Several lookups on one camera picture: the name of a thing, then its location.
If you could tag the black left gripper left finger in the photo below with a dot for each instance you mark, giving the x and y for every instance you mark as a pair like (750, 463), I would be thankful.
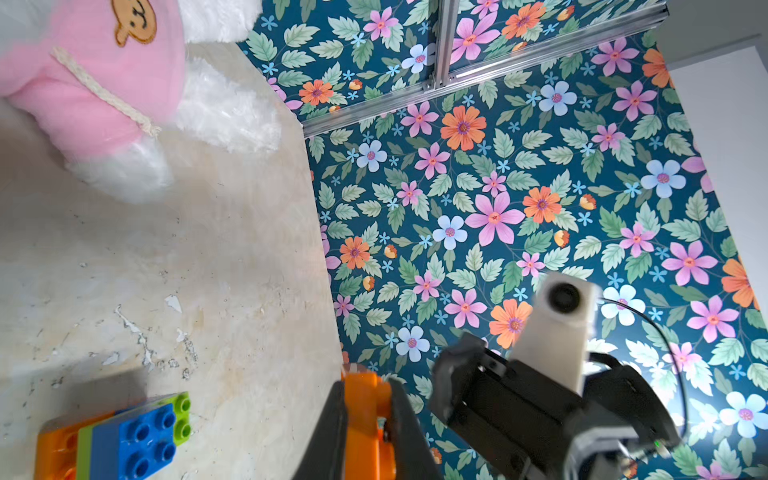
(324, 458)

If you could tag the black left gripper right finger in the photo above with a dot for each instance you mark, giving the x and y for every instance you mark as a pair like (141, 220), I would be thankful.
(412, 457)

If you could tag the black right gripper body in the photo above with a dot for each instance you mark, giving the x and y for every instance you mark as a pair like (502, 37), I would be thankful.
(524, 424)

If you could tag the orange lego brick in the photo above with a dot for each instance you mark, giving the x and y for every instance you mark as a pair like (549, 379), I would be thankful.
(56, 450)
(369, 455)

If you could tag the green lego brick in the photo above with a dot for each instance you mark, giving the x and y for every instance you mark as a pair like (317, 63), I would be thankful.
(183, 429)

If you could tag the small blue lego brick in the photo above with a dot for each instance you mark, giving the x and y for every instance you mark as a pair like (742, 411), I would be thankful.
(134, 445)

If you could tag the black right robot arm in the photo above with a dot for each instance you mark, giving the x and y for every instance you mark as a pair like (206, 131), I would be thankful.
(622, 391)

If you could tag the white teddy bear pink shirt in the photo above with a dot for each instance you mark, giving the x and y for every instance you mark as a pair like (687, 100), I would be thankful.
(102, 78)

